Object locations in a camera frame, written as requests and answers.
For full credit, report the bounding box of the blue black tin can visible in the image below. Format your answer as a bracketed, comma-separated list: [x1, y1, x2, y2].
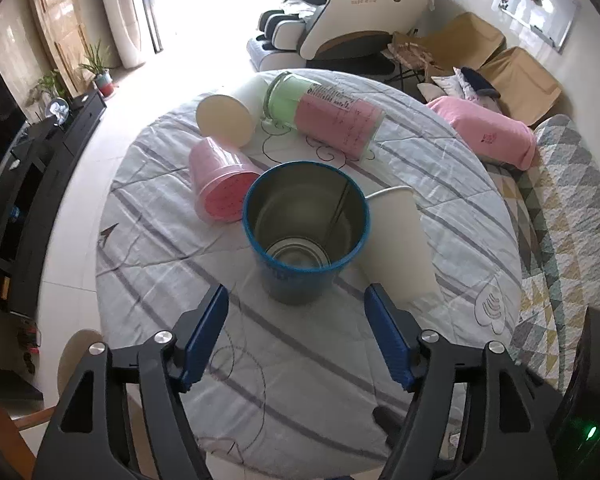
[242, 160, 370, 306]

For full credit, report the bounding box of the white paper cup near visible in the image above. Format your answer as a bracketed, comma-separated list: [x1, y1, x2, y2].
[356, 185, 442, 310]

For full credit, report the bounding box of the pink plastic cup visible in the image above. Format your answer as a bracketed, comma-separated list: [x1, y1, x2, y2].
[188, 136, 261, 223]

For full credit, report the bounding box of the pink green clear cup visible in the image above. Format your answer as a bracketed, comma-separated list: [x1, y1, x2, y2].
[263, 72, 385, 158]

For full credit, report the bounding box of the cream paper cup far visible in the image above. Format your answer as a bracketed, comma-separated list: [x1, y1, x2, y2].
[196, 74, 268, 148]

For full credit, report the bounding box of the striped white table cloth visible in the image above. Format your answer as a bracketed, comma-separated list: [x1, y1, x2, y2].
[96, 70, 522, 479]

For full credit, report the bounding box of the wooden chair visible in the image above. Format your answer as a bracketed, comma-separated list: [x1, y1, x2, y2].
[0, 327, 131, 480]

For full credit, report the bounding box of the black tv cabinet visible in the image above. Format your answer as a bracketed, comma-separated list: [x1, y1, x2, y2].
[0, 89, 106, 402]

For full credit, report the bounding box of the patterned quilt sofa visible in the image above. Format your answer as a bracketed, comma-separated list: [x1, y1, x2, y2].
[485, 115, 600, 392]

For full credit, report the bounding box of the pink towel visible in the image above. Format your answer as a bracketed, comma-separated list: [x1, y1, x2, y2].
[427, 96, 536, 171]

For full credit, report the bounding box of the small desk fan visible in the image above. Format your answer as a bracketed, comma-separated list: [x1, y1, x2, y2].
[45, 98, 70, 126]

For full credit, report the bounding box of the brown sofa cushion right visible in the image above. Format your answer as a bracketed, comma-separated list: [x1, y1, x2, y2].
[478, 47, 562, 127]

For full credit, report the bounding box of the brown sofa cushion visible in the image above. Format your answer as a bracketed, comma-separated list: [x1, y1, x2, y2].
[478, 47, 562, 127]
[418, 12, 505, 70]

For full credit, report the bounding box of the small folding side table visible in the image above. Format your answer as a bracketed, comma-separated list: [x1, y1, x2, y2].
[387, 32, 439, 82]

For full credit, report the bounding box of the potted plant red pot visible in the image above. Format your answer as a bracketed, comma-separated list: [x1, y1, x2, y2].
[80, 40, 114, 98]

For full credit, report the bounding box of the brown sofa cushion left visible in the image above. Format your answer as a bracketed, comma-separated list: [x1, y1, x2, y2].
[418, 12, 505, 70]

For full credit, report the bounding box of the white massage chair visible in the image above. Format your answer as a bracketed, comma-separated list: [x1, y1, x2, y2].
[247, 0, 434, 76]

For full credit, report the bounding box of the white standing air conditioner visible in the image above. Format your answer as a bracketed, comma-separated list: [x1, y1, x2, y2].
[102, 0, 150, 70]

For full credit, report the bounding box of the wall whiteboard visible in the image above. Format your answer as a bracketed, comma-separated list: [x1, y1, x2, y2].
[491, 0, 580, 53]

